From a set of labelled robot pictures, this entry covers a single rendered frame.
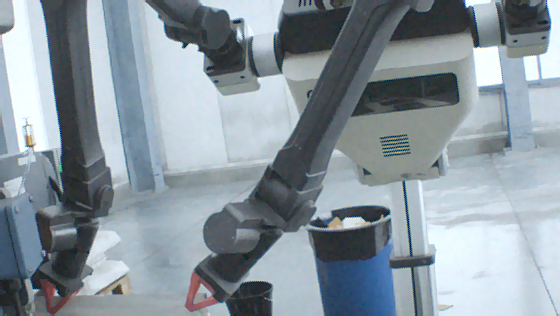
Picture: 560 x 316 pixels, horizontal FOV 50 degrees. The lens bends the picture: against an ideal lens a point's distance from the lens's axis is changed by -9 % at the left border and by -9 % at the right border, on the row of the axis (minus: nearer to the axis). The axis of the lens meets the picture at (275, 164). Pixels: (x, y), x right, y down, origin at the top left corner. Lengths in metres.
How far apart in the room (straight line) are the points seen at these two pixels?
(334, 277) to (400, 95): 2.04
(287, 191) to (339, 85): 0.18
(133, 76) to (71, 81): 8.79
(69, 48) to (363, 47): 0.41
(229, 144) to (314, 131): 8.64
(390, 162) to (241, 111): 8.02
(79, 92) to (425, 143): 0.73
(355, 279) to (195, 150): 6.74
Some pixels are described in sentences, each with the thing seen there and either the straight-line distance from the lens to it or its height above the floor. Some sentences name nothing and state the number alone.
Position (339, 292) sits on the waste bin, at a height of 0.31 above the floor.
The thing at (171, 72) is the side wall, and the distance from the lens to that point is 9.73.
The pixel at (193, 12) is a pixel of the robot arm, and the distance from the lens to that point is 1.14.
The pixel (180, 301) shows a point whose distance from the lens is 1.04.
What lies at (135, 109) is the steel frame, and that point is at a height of 1.27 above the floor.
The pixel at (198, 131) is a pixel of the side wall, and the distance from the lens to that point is 9.63.
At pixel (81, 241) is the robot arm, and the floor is 1.19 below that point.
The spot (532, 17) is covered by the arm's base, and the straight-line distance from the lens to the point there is 1.22.
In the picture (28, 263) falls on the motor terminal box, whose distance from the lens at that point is 0.77.
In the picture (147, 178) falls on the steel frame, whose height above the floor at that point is 0.22.
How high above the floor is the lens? 1.39
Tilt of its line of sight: 8 degrees down
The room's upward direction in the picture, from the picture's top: 9 degrees counter-clockwise
